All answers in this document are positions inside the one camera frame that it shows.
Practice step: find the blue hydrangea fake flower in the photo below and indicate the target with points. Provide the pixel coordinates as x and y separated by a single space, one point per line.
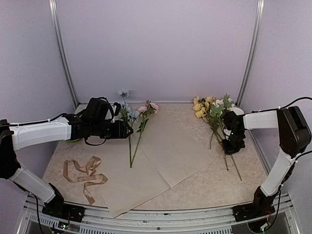
126 113

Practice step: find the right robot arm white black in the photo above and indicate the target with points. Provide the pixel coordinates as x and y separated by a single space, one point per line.
294 137

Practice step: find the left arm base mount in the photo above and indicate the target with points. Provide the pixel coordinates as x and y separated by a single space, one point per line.
65 211

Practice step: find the yellow rose fake flower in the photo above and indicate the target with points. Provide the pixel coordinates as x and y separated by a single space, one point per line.
202 108

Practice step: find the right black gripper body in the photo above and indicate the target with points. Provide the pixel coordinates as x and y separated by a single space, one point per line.
236 142

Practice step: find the aluminium frame post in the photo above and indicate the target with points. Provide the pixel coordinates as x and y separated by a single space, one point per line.
62 53
252 52

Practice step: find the beige wrapping paper sheet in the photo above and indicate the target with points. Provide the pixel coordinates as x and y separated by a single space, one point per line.
168 151

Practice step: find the light blue mug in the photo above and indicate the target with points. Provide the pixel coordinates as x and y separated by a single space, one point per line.
237 111

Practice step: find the right aluminium frame post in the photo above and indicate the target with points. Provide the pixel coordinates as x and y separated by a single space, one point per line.
252 52

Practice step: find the white rose fake flower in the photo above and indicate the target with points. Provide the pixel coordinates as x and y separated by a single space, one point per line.
216 109

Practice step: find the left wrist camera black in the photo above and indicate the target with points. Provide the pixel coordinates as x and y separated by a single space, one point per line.
100 110

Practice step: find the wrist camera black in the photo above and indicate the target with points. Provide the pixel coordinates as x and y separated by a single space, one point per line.
100 110
233 123

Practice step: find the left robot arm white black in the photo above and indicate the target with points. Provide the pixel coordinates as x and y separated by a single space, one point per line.
15 136

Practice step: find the green plate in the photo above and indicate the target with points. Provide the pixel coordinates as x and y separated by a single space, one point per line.
73 140

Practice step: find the pink fake flower stem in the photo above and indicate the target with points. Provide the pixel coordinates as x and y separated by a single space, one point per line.
145 111

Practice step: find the front aluminium rail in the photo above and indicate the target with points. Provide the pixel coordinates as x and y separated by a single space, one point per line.
97 220

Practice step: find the left aluminium frame post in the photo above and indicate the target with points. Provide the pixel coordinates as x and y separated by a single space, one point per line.
62 53

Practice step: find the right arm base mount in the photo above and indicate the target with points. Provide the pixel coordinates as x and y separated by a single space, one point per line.
250 211

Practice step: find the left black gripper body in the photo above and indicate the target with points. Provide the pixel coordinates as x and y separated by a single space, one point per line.
119 132

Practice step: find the tan satin ribbon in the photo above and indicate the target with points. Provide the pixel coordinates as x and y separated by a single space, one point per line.
90 176

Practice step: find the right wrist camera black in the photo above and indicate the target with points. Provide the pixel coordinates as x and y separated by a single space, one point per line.
233 123

